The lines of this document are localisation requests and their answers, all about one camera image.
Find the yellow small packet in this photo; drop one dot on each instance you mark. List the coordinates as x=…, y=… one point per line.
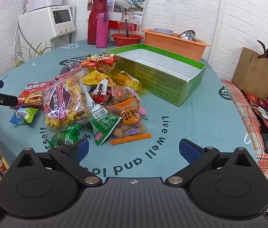
x=94, y=77

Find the red thermos jug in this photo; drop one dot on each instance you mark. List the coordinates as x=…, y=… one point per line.
x=93, y=21

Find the green triangular packet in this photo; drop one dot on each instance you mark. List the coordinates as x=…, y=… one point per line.
x=103, y=125

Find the large brown cardboard box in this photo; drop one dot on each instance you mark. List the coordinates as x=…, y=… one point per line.
x=252, y=72

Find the red orange snack packet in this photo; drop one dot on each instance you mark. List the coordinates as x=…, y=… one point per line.
x=100, y=63

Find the plaid blanket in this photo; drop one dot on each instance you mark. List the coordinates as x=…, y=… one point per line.
x=243, y=109

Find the yellow corn snack bag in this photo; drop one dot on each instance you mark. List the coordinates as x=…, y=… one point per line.
x=126, y=79

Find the clear glass pitcher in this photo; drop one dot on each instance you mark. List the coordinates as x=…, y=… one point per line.
x=128, y=23

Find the orange bag round snacks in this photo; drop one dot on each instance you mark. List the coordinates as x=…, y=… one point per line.
x=129, y=121

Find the clear packet brown buns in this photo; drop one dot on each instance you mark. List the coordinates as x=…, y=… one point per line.
x=122, y=95

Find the white appliance with screen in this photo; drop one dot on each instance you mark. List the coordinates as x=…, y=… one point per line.
x=50, y=21

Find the metal bowl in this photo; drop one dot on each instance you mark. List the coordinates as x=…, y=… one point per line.
x=187, y=36

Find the red plastic basin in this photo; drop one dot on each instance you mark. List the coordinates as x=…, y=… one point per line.
x=127, y=40

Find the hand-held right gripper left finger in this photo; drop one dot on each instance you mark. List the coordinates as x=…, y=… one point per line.
x=84, y=147

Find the clear bag yellow twisted crackers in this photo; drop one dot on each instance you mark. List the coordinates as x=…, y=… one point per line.
x=65, y=104

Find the green cardboard box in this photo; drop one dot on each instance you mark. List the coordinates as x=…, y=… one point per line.
x=157, y=85

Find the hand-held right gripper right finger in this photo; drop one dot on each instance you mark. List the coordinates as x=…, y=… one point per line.
x=188, y=149

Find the red biscuit packet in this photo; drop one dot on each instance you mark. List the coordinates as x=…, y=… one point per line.
x=32, y=95

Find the yellow flower plant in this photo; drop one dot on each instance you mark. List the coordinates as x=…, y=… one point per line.
x=29, y=49

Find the chocolate ball packet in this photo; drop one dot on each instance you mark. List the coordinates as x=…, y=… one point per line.
x=100, y=89

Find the blue green small packet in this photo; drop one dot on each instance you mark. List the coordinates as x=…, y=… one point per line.
x=22, y=116

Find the red flat box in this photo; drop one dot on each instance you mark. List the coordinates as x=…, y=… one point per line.
x=255, y=99

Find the orange plastic basin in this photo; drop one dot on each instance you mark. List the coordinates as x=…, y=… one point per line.
x=174, y=45

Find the pink thermos bottle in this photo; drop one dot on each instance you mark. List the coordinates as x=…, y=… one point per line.
x=102, y=29

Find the blue rimmed plate stack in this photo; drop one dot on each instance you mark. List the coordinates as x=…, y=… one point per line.
x=163, y=30

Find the clear bag dark cookies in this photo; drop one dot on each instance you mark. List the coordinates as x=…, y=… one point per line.
x=68, y=67

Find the red wall sticker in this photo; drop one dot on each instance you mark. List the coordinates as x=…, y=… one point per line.
x=116, y=25

